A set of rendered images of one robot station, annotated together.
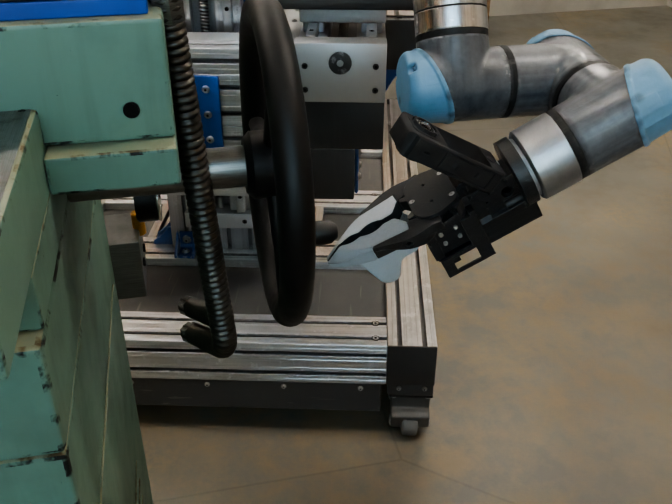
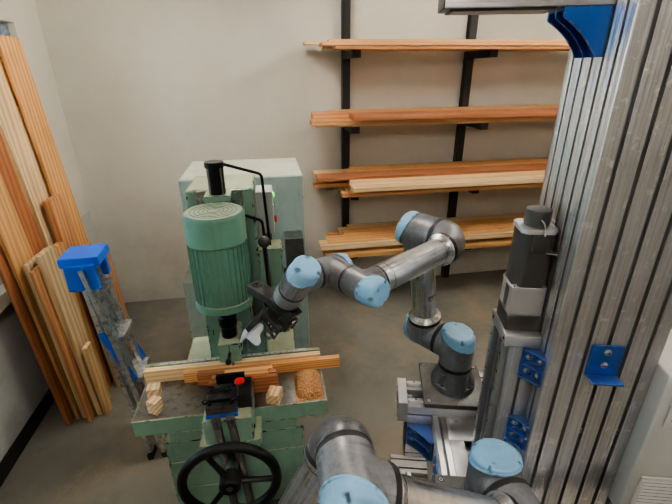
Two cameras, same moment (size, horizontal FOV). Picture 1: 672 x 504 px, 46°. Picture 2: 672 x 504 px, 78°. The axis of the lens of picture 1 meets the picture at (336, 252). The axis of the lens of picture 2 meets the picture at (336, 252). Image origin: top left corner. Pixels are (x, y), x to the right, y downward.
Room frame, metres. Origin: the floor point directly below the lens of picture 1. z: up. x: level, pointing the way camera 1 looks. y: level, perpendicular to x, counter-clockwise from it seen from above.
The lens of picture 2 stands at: (0.99, -0.74, 1.88)
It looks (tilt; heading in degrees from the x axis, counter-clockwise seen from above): 24 degrees down; 93
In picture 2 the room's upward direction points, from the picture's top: straight up
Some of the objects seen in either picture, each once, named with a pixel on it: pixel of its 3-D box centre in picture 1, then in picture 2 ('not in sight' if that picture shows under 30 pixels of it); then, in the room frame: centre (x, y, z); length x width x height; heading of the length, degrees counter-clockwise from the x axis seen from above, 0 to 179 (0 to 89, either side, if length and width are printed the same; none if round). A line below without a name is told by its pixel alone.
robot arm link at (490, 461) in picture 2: not in sight; (494, 472); (1.33, -0.02, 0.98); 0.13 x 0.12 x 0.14; 101
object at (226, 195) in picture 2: not in sight; (217, 188); (0.54, 0.53, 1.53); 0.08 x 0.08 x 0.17; 12
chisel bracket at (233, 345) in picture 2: not in sight; (232, 342); (0.57, 0.41, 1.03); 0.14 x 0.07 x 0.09; 102
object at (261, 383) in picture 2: not in sight; (244, 385); (0.63, 0.31, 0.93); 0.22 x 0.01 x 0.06; 12
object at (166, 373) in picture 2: not in sight; (235, 366); (0.57, 0.41, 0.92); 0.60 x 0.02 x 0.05; 12
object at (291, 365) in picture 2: not in sight; (263, 368); (0.67, 0.41, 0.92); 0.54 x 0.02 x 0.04; 12
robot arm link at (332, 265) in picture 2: not in sight; (334, 271); (0.93, 0.23, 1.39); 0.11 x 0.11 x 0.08; 45
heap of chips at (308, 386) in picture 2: not in sight; (308, 381); (0.83, 0.35, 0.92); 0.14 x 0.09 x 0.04; 102
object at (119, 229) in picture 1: (95, 257); not in sight; (0.86, 0.30, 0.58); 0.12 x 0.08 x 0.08; 102
